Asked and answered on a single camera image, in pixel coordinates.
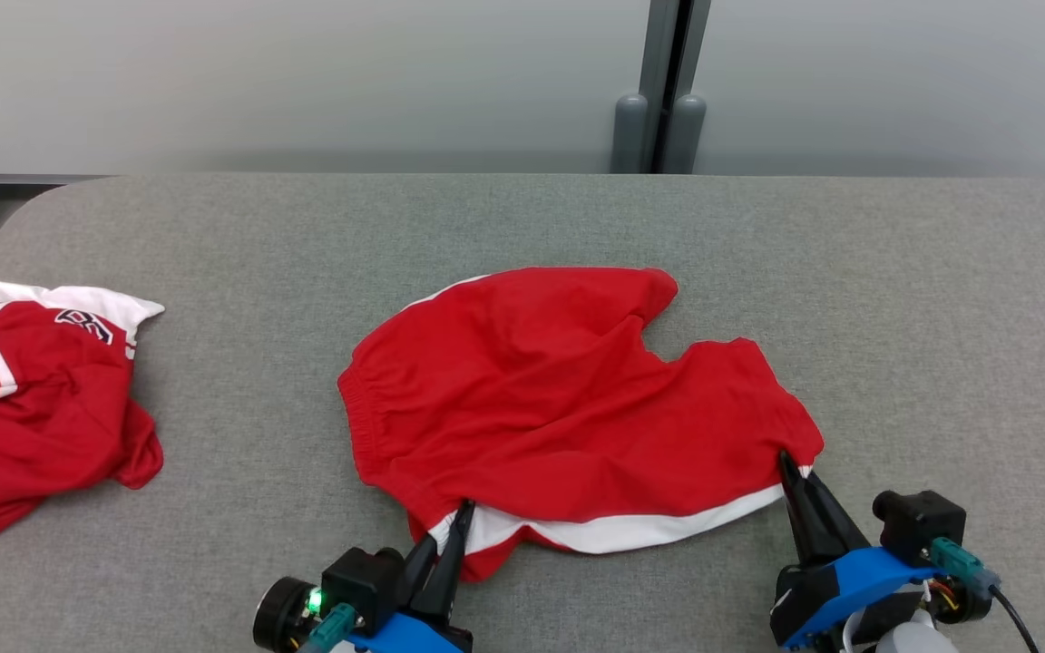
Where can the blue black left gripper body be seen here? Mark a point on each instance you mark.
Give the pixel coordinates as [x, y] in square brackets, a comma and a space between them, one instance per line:
[414, 635]

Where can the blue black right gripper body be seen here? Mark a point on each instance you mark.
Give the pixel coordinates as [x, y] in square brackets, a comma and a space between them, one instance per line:
[849, 580]

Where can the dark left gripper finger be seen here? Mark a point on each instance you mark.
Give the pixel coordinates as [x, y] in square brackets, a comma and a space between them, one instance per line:
[445, 585]
[418, 567]

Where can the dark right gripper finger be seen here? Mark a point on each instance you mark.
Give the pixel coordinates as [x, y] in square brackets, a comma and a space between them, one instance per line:
[840, 531]
[804, 526]

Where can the red shorts with white trim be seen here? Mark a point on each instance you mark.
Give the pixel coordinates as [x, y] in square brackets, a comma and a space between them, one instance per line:
[532, 408]

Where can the red white numbered jersey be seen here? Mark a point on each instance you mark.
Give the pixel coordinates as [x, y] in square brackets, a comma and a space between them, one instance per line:
[42, 426]

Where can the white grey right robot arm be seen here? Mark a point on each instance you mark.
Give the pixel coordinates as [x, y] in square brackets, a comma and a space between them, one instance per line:
[913, 635]

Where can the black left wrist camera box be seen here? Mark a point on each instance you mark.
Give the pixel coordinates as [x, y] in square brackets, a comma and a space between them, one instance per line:
[364, 585]

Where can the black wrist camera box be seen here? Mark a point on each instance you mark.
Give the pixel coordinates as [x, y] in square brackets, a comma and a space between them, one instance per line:
[922, 521]
[364, 585]

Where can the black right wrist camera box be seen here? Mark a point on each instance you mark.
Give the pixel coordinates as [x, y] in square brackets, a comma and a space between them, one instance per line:
[922, 521]

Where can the grey rounded post cap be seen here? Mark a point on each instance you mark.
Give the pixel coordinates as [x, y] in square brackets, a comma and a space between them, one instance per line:
[688, 136]
[629, 136]

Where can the grey vertical partition post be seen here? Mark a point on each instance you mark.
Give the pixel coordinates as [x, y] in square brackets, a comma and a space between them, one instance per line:
[663, 54]

